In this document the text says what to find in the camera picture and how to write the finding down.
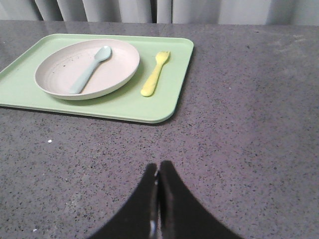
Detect grey pleated curtain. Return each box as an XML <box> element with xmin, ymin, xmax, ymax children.
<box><xmin>0</xmin><ymin>0</ymin><xmax>319</xmax><ymax>26</ymax></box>

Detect light blue plastic spoon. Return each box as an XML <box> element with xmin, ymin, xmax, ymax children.
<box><xmin>69</xmin><ymin>45</ymin><xmax>112</xmax><ymax>94</ymax></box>

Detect yellow plastic fork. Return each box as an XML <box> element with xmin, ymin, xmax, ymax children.
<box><xmin>140</xmin><ymin>51</ymin><xmax>170</xmax><ymax>97</ymax></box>

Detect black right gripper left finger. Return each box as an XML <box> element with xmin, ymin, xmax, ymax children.
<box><xmin>90</xmin><ymin>163</ymin><xmax>158</xmax><ymax>239</ymax></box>

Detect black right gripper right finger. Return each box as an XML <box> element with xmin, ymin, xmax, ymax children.
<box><xmin>159</xmin><ymin>160</ymin><xmax>240</xmax><ymax>239</ymax></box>

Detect beige round plate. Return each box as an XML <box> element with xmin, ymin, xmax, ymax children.
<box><xmin>35</xmin><ymin>39</ymin><xmax>140</xmax><ymax>101</ymax></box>

